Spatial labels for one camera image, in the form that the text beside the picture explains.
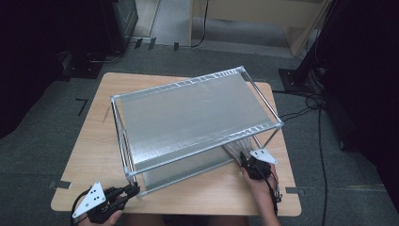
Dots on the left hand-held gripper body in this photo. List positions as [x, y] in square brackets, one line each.
[94, 197]

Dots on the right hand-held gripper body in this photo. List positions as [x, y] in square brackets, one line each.
[258, 169]

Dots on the grey fluffy cloth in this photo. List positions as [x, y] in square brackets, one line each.
[240, 149]

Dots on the silver two-tier metal rack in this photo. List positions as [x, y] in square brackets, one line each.
[194, 116]

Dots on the person's left hand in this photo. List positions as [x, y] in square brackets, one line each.
[108, 222]

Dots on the grey tape strip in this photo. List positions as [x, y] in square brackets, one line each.
[61, 185]
[293, 190]

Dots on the person's right leg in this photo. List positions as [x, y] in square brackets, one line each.
[229, 221]

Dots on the black stand with pole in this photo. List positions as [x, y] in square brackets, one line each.
[296, 78]

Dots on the black flat stand base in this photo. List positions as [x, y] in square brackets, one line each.
[81, 69]

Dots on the light wooden cabinet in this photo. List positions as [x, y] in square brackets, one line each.
[251, 12]

